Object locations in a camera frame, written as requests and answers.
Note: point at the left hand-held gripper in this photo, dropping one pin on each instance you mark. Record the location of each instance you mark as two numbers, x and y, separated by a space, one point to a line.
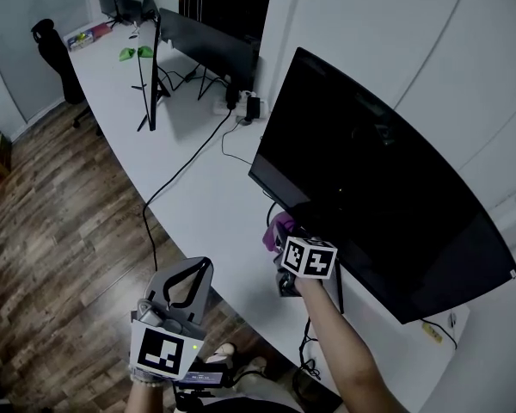
159 351

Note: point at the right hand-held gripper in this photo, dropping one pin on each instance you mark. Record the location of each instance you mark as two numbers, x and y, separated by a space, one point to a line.
309 258

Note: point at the purple cloth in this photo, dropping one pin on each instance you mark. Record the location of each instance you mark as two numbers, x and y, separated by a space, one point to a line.
268 237

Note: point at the large curved black monitor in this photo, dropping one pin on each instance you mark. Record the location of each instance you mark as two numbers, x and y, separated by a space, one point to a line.
370 166

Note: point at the person's left forearm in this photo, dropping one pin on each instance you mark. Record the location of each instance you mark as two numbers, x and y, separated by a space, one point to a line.
148 398

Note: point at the person's right forearm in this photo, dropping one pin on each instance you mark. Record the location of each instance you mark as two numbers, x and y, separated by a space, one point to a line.
339 351

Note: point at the thin black monitor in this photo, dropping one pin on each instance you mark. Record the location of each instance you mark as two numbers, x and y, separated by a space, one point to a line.
151 84

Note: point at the small black monitor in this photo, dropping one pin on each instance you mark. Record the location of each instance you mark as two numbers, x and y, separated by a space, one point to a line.
105 0
129 9

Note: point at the person's left foot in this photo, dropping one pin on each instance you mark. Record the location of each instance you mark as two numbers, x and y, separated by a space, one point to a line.
222 352

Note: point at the black chest device with screen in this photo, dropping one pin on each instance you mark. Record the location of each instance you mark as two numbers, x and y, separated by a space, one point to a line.
206 374

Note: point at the person's right leg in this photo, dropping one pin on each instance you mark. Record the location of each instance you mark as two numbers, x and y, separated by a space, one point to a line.
262 381

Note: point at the person's black shirt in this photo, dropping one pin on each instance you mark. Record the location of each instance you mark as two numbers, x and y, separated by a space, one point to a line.
249 406

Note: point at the black power adapter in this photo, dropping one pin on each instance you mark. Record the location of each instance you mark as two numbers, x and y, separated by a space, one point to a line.
253 108

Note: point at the white power strip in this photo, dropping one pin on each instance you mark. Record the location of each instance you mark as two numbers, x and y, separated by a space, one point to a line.
241 106

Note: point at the black power plug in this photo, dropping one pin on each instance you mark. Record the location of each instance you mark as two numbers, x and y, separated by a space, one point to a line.
231 97

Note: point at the yellow label strip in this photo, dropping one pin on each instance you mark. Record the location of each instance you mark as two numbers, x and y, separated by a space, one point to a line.
432 333

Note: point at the small green object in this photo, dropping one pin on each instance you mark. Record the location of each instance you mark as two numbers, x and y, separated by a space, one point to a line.
127 54
145 51

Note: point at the dark window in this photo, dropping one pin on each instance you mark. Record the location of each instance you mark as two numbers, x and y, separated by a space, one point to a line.
228 2

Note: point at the black office chair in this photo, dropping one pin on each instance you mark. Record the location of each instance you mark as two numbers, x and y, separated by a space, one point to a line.
60 67

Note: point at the colourful flat box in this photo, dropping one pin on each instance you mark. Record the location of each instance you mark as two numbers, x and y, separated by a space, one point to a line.
86 37

